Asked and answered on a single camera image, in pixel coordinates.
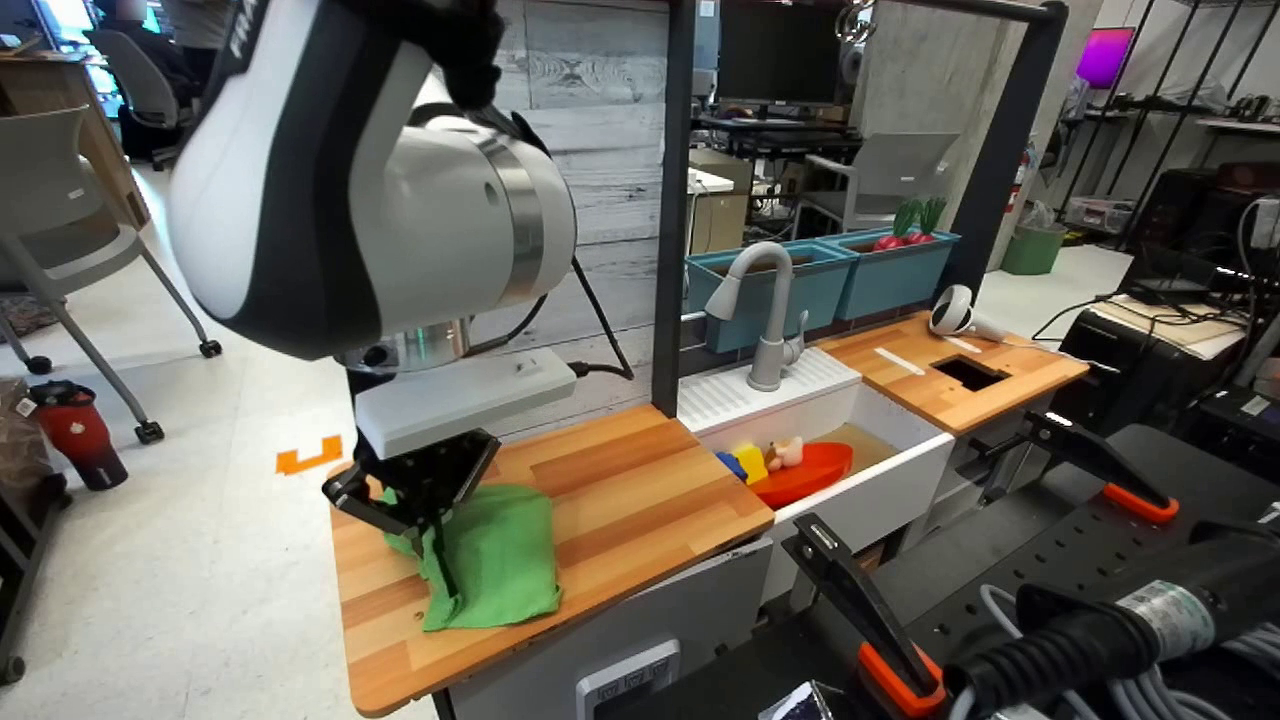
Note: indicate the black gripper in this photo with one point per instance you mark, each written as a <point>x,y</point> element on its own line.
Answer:
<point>435,438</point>

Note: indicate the green cloth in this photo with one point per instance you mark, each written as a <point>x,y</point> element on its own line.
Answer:
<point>489,567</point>

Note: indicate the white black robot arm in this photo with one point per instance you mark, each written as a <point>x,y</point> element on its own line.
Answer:
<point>353,179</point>

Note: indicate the red black water bottle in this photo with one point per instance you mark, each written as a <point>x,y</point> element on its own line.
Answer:
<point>78,435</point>

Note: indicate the blue toy block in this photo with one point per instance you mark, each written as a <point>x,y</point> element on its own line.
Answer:
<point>728,460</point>

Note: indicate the yellow toy block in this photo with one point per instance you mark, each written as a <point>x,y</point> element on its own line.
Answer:
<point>752,460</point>

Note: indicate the pink toy figure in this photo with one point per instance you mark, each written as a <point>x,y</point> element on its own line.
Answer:
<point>791,452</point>

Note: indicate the grey sink faucet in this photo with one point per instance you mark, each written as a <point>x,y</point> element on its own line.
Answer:
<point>774,349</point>

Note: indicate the grey office chair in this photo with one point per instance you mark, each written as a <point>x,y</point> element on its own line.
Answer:
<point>57,234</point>

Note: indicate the white sink basin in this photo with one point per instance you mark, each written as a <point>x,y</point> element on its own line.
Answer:
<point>897,460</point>

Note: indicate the teal plastic bin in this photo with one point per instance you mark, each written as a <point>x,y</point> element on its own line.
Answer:
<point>808,310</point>
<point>888,277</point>

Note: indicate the black orange clamp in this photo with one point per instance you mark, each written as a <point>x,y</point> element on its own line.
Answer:
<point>895,667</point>
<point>1122,483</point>

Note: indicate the white tape roll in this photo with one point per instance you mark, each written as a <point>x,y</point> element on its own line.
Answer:
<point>952,310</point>

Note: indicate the black vertical frame post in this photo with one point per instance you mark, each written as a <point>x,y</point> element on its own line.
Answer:
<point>674,205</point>

